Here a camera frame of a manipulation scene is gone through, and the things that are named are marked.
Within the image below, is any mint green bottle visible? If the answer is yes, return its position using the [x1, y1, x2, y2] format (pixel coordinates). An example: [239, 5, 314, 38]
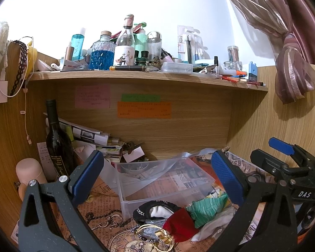
[133, 22, 147, 58]

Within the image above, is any gold chain jewelry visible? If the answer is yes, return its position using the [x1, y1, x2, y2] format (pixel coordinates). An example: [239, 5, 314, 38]
[133, 224, 175, 252]

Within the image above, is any dark wine bottle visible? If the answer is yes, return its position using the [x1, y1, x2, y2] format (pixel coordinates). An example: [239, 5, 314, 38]
[46, 100, 77, 177]

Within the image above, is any green sticky note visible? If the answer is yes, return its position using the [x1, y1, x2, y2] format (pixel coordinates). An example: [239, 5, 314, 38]
[121, 93, 160, 102]

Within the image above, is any green striped cloth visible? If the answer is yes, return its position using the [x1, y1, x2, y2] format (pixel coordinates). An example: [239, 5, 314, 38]
[186, 193, 229, 229]

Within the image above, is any pink striped curtain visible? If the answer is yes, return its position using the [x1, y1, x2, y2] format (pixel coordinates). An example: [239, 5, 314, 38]
[231, 0, 315, 104]

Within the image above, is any teal spray bottle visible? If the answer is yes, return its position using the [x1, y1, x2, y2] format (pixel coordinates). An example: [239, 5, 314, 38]
[71, 28, 85, 61]

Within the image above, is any white price tag card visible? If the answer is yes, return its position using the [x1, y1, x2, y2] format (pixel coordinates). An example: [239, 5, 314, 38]
[123, 146, 145, 163]

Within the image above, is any clear plastic storage box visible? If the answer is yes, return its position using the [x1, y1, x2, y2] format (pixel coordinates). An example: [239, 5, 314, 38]
[118, 172, 215, 219]

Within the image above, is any clear small flat case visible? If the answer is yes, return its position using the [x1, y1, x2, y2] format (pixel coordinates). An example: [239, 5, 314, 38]
[161, 62, 193, 74]

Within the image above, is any pink mug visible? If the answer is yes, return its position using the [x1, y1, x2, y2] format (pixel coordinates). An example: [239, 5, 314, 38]
[16, 158, 47, 201]

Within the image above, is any black lace cloth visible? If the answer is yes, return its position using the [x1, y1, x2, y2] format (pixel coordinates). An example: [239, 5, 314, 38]
[133, 200, 181, 225]

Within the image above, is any pink sticky note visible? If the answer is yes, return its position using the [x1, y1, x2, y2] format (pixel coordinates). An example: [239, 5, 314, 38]
[74, 84, 110, 109]

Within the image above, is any clear illustrated label bottle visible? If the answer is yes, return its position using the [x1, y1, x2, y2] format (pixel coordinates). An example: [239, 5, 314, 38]
[113, 14, 135, 66]

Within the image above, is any clear plastic bag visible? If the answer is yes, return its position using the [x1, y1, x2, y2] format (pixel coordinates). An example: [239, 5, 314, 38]
[93, 148, 216, 196]

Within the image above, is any red velvet pouch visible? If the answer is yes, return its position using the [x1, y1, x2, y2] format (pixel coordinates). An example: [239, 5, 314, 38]
[163, 208, 199, 243]

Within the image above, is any white cloth pouch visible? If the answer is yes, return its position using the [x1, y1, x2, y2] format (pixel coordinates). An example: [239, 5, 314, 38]
[191, 206, 237, 242]

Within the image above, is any wooden shelf board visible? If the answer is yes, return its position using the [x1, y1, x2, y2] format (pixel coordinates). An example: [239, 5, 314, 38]
[31, 71, 269, 92]

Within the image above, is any blue liquid glass bottle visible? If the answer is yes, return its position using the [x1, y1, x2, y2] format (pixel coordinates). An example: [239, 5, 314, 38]
[89, 31, 115, 71]

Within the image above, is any orange sticky note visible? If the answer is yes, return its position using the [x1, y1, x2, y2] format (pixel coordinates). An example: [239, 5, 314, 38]
[117, 101, 172, 119]

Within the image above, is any stack of papers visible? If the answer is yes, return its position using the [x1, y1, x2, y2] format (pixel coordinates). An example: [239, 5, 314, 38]
[58, 118, 124, 163]

